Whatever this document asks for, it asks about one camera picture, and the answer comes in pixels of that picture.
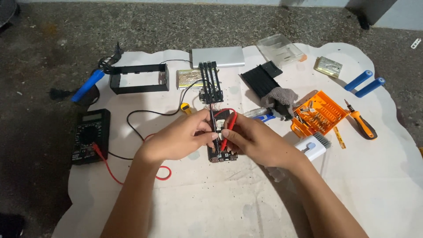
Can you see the dark furniture base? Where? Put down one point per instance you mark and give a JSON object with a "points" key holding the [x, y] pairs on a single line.
{"points": [[370, 13]]}

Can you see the orange black screwdriver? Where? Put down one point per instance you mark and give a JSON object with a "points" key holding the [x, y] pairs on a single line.
{"points": [[363, 125]]}

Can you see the red multimeter probe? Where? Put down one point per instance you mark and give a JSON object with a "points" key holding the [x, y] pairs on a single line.
{"points": [[230, 125]]}

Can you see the black digital multimeter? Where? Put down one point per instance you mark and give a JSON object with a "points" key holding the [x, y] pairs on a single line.
{"points": [[89, 135]]}

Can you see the clear plastic box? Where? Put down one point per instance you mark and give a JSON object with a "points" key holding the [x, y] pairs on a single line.
{"points": [[281, 49]]}

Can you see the silver power bank shell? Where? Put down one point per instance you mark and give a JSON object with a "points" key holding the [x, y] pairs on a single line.
{"points": [[218, 57]]}

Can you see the person's left hand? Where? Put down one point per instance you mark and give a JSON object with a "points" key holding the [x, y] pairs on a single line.
{"points": [[175, 138]]}

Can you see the black object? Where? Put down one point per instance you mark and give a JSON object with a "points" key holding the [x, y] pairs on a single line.
{"points": [[11, 226]]}

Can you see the dark round object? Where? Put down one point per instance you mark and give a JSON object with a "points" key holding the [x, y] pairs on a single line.
{"points": [[7, 11]]}

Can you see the black battery holder rack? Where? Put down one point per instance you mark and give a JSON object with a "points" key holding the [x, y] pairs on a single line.
{"points": [[211, 82]]}

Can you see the blue white pen tool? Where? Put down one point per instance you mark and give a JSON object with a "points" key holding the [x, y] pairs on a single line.
{"points": [[257, 113]]}

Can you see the blue cylindrical battery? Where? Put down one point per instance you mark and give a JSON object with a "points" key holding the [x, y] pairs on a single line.
{"points": [[370, 87], [358, 80]]}

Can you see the black circuit board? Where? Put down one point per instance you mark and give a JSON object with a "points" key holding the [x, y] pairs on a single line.
{"points": [[224, 156]]}

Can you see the black plastic frame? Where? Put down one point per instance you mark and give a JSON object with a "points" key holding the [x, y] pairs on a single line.
{"points": [[138, 88]]}

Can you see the long silver foil battery pack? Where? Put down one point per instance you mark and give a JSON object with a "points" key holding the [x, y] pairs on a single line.
{"points": [[188, 79]]}

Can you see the white cleaning brush tool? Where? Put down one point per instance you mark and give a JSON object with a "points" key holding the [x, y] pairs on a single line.
{"points": [[312, 147]]}

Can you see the white work cloth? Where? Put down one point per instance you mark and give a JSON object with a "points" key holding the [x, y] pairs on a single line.
{"points": [[231, 205]]}

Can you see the orange screwdriver bit case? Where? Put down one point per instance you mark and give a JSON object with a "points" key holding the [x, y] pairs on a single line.
{"points": [[319, 114]]}

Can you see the grey rag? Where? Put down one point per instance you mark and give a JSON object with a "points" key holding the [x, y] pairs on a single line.
{"points": [[281, 99]]}

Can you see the black multimeter probe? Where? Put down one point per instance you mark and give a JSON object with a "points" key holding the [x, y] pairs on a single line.
{"points": [[214, 127]]}

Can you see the yellow strip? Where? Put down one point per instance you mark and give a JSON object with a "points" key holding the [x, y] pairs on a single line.
{"points": [[339, 137]]}

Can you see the black ribbed panel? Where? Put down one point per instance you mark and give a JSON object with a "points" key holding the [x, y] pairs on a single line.
{"points": [[259, 81]]}

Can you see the small white plastic piece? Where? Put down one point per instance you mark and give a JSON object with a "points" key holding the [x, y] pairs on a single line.
{"points": [[415, 43]]}

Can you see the small silver foil battery pack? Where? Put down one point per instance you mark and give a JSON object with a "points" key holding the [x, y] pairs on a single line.
{"points": [[328, 66]]}

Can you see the small yellow tool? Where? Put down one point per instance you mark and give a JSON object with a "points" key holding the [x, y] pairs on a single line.
{"points": [[185, 108]]}

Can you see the person's right hand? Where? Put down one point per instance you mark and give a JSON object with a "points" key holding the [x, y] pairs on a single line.
{"points": [[257, 145]]}

